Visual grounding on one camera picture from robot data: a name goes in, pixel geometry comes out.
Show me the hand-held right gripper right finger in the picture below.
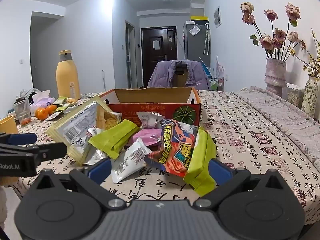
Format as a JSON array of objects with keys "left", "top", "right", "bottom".
[{"left": 195, "top": 159, "right": 290, "bottom": 209}]

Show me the wall picture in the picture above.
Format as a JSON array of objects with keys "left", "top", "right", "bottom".
[{"left": 214, "top": 6, "right": 222, "bottom": 28}]

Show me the white folded umbrella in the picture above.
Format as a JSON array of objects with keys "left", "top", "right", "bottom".
[{"left": 203, "top": 23, "right": 210, "bottom": 55}]

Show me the white interior door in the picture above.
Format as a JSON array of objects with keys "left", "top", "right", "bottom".
[{"left": 125, "top": 20, "right": 138, "bottom": 89}]

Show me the pink snack packet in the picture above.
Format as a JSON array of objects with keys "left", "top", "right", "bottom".
[{"left": 130, "top": 128, "right": 163, "bottom": 147}]

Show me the tan cracker snack packet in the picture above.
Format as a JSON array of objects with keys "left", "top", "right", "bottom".
[{"left": 96, "top": 104, "right": 122, "bottom": 130}]

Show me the pink paper bag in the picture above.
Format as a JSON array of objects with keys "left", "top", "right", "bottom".
[{"left": 215, "top": 56, "right": 227, "bottom": 79}]

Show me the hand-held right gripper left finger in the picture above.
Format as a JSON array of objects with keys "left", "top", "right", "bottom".
[{"left": 32, "top": 158, "right": 125, "bottom": 209}]

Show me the purple tissue pack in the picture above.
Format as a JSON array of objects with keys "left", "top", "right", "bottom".
[{"left": 30, "top": 90, "right": 56, "bottom": 117}]

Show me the purple jacket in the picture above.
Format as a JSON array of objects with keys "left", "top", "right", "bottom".
[{"left": 147, "top": 60, "right": 210, "bottom": 90}]

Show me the dried pink rose bouquet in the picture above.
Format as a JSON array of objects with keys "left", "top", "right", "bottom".
[{"left": 240, "top": 2, "right": 307, "bottom": 62}]

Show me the yellow cup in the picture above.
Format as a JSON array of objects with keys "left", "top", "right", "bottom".
[{"left": 0, "top": 116, "right": 19, "bottom": 134}]

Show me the clear storage jar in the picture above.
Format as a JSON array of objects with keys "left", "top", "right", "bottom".
[{"left": 286, "top": 83, "right": 305, "bottom": 109}]

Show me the brown chair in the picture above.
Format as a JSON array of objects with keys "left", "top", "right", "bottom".
[{"left": 172, "top": 60, "right": 189, "bottom": 88}]

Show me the yellow thermos bottle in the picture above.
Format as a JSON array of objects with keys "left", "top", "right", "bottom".
[{"left": 55, "top": 50, "right": 81, "bottom": 100}]

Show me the grey folded quilt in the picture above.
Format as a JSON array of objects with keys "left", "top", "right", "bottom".
[{"left": 232, "top": 85, "right": 320, "bottom": 178}]

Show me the grey cloth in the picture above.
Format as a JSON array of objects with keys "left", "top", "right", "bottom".
[{"left": 19, "top": 88, "right": 42, "bottom": 101}]

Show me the dark entrance door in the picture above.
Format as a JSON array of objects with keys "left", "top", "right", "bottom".
[{"left": 141, "top": 26, "right": 178, "bottom": 88}]

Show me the clear plastic bag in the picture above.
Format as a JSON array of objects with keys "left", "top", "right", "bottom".
[{"left": 189, "top": 25, "right": 202, "bottom": 37}]

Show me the red cardboard box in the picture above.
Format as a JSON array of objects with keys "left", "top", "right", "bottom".
[{"left": 99, "top": 87, "right": 202, "bottom": 128}]

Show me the small white snack packet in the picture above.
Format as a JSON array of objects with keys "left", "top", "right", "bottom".
[
  {"left": 46, "top": 112, "right": 66, "bottom": 121},
  {"left": 64, "top": 104, "right": 82, "bottom": 114}
]

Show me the silver foil snack packet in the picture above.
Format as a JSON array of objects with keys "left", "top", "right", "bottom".
[{"left": 84, "top": 146, "right": 110, "bottom": 165}]

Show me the pink ceramic vase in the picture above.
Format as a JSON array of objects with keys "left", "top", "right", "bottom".
[{"left": 264, "top": 58, "right": 287, "bottom": 98}]

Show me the large yellow-edged snack packet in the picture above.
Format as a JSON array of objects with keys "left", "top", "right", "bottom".
[{"left": 47, "top": 96, "right": 110, "bottom": 166}]

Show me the floral patterned vase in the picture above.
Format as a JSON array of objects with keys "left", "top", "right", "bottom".
[{"left": 301, "top": 74, "right": 319, "bottom": 118}]

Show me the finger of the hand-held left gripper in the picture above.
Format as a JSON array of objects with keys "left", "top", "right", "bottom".
[
  {"left": 0, "top": 142, "right": 67, "bottom": 167},
  {"left": 0, "top": 133, "right": 37, "bottom": 145}
]

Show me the clear cup with orange berries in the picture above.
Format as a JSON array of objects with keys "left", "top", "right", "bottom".
[{"left": 14, "top": 97, "right": 32, "bottom": 126}]

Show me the grey refrigerator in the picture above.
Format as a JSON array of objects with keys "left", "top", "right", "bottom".
[{"left": 184, "top": 23, "right": 210, "bottom": 63}]

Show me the orange red printed snack bag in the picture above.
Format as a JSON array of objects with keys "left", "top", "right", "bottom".
[{"left": 146, "top": 118, "right": 200, "bottom": 178}]

